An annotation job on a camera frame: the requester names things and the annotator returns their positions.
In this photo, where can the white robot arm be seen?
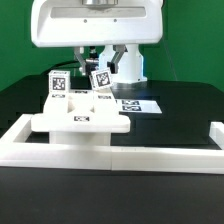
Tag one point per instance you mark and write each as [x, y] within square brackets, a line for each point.
[130, 67]

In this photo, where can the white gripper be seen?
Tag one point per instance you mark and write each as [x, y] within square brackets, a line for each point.
[74, 23]

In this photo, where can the white chair seat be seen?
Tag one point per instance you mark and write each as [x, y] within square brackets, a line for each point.
[80, 138]

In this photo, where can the white U-shaped fence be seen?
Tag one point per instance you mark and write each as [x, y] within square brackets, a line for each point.
[16, 151]

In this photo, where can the white chair back part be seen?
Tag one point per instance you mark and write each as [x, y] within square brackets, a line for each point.
[81, 111]

